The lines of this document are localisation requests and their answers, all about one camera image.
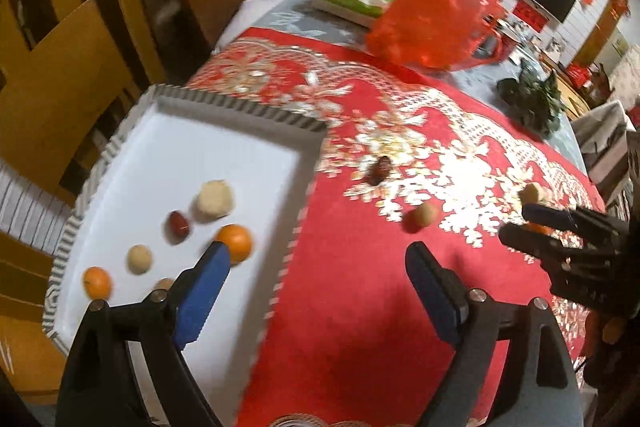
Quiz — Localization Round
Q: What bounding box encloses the red paper banner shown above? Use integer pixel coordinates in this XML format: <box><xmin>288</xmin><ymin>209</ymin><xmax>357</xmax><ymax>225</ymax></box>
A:
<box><xmin>512</xmin><ymin>0</ymin><xmax>551</xmax><ymax>32</ymax></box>

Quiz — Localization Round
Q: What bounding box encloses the white tray with striped rim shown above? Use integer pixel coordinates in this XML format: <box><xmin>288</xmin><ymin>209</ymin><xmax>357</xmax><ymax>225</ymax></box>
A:
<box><xmin>41</xmin><ymin>83</ymin><xmax>329</xmax><ymax>427</ymax></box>

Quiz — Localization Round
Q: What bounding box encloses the red plastic bag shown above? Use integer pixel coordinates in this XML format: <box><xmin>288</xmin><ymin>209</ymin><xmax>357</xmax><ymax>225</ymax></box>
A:
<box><xmin>366</xmin><ymin>0</ymin><xmax>506</xmax><ymax>70</ymax></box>

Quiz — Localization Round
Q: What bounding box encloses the grey jacket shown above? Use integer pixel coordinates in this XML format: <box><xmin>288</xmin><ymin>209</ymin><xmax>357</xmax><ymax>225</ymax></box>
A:
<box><xmin>572</xmin><ymin>99</ymin><xmax>638</xmax><ymax>202</ymax></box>

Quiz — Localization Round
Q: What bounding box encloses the large orange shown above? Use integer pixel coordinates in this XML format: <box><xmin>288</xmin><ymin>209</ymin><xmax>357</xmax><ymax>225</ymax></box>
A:
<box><xmin>215</xmin><ymin>223</ymin><xmax>254</xmax><ymax>264</ymax></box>

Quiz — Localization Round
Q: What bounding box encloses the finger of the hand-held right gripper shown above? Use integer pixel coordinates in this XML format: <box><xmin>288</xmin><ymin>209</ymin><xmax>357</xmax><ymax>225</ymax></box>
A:
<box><xmin>521</xmin><ymin>203</ymin><xmax>601</xmax><ymax>234</ymax></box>
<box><xmin>498</xmin><ymin>223</ymin><xmax>576</xmax><ymax>262</ymax></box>

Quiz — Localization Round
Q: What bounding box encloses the small red bag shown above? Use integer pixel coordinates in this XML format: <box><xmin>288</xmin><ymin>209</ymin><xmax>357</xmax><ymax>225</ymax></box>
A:
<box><xmin>567</xmin><ymin>62</ymin><xmax>591</xmax><ymax>90</ymax></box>

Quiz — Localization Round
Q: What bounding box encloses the striped cloth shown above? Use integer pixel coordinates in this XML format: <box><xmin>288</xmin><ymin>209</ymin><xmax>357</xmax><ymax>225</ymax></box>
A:
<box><xmin>0</xmin><ymin>157</ymin><xmax>76</xmax><ymax>258</ymax></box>

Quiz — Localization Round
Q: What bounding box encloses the red date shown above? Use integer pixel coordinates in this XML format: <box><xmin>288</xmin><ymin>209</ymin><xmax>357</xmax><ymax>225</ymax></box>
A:
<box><xmin>166</xmin><ymin>209</ymin><xmax>192</xmax><ymax>245</ymax></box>
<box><xmin>370</xmin><ymin>155</ymin><xmax>393</xmax><ymax>186</ymax></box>

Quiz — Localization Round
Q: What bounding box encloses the red embroidered tablecloth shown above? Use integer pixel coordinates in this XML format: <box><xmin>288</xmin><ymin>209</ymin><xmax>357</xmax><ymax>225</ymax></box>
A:
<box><xmin>185</xmin><ymin>27</ymin><xmax>608</xmax><ymax>427</ymax></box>

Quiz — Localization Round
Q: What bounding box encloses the large beige peeled fruit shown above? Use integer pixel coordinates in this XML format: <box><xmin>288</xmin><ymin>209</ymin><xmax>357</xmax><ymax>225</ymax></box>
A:
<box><xmin>195</xmin><ymin>179</ymin><xmax>235</xmax><ymax>220</ymax></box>

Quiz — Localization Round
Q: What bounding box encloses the green leafy vegetable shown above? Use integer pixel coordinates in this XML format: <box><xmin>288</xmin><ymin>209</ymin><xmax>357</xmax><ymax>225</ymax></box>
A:
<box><xmin>497</xmin><ymin>57</ymin><xmax>566</xmax><ymax>140</ymax></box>

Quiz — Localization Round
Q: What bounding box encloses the yellow wooden chair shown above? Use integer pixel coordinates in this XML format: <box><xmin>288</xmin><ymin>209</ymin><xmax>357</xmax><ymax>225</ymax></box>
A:
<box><xmin>0</xmin><ymin>0</ymin><xmax>151</xmax><ymax>218</ymax></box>

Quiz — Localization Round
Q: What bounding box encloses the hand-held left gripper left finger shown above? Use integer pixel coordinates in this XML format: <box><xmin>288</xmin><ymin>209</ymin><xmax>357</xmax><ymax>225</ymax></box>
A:
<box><xmin>55</xmin><ymin>241</ymin><xmax>232</xmax><ymax>427</ymax></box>

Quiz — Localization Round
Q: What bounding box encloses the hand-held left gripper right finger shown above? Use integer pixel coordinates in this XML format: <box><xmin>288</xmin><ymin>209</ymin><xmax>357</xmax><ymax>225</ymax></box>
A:
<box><xmin>405</xmin><ymin>241</ymin><xmax>586</xmax><ymax>427</ymax></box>

